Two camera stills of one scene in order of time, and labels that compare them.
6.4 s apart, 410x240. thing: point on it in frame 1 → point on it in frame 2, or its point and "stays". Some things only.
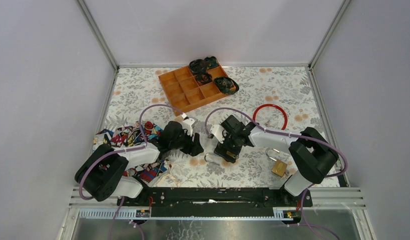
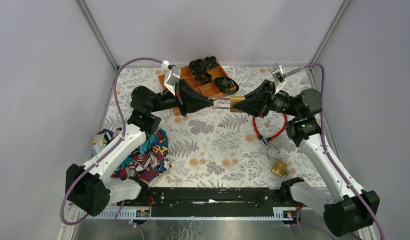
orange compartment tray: [183, 91] stays
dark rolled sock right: [226, 85] stays
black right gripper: [221, 148] → [257, 102]
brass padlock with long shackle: [228, 153] → [233, 99]
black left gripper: [194, 145] → [180, 98]
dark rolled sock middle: [203, 78] stays
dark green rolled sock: [212, 61] stays
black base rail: [215, 202] stays
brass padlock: [279, 167] stays
